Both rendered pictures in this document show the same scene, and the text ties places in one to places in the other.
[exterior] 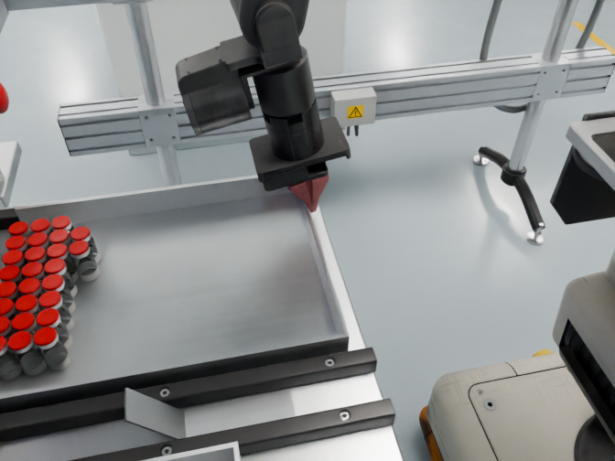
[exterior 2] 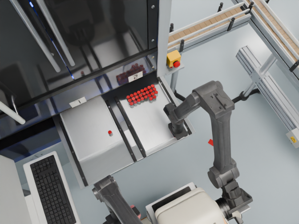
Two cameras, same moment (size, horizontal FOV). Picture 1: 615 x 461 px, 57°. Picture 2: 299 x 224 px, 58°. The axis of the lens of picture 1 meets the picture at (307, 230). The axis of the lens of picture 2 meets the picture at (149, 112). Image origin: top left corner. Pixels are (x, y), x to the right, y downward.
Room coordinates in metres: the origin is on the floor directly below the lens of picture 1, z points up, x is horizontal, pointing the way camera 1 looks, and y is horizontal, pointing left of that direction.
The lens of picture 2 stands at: (0.27, -0.37, 2.35)
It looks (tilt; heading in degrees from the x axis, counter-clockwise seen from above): 69 degrees down; 77
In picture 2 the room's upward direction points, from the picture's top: 1 degrees counter-clockwise
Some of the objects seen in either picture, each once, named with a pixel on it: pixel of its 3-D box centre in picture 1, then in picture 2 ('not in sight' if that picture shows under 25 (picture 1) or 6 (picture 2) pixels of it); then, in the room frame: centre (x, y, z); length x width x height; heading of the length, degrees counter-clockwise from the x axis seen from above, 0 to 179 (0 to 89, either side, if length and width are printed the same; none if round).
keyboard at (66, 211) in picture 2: not in sight; (51, 192); (-0.23, -0.11, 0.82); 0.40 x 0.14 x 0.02; 100
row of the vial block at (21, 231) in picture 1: (15, 294); (140, 93); (0.38, 0.30, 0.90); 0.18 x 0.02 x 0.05; 12
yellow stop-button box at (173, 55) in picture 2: not in sight; (172, 57); (0.61, 0.43, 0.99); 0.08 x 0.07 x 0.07; 102
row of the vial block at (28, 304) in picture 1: (37, 291); (142, 96); (0.38, 0.28, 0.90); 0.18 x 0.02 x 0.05; 12
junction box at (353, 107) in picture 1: (352, 107); (296, 138); (1.38, -0.13, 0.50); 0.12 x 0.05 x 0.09; 102
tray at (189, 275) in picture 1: (167, 275); (152, 115); (0.41, 0.15, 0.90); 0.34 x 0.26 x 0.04; 102
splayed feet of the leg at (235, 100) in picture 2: not in sight; (242, 98); (1.33, 0.40, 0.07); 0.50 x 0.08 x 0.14; 12
